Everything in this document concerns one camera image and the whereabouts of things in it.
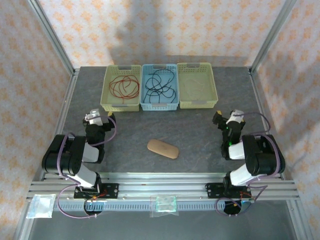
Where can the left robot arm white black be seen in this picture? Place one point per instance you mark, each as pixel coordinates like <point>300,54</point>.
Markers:
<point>72,156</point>

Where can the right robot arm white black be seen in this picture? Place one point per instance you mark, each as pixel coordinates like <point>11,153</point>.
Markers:
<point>262,156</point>

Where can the green plastic basket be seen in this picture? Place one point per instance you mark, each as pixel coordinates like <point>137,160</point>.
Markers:
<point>110,72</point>
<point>197,70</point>

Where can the brown oblong cork block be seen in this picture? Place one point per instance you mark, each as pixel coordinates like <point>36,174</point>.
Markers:
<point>162,148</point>

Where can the blue plastic basket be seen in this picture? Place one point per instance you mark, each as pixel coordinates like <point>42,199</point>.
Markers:
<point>150,67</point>

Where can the aluminium mounting rails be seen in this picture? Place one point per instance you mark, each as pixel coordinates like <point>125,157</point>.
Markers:
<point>162,185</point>

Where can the white blue plastic packet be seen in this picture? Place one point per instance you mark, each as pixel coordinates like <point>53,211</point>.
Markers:
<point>41,206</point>

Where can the clear green plastic bag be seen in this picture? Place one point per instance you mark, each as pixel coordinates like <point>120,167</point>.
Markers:
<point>163,203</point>

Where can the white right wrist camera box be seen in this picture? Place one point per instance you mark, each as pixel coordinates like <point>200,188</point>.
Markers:
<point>235,117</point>

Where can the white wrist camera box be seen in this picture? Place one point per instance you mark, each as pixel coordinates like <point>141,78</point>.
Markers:
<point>93,117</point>
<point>235,117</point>

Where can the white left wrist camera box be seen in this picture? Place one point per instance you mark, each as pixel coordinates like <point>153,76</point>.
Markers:
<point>93,117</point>

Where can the aluminium table side rail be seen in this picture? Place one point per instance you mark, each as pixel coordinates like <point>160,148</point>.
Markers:
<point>260,100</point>
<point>65,110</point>

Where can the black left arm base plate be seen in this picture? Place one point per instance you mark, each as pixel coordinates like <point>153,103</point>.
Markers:
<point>112,191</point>

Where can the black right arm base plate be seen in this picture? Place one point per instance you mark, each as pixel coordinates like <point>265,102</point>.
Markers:
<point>212,191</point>

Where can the aluminium corner post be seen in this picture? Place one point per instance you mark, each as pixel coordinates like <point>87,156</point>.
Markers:
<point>53,37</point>
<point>272,33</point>

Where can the aluminium frame leg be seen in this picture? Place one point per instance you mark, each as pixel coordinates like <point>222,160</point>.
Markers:
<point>300,220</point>
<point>23,222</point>

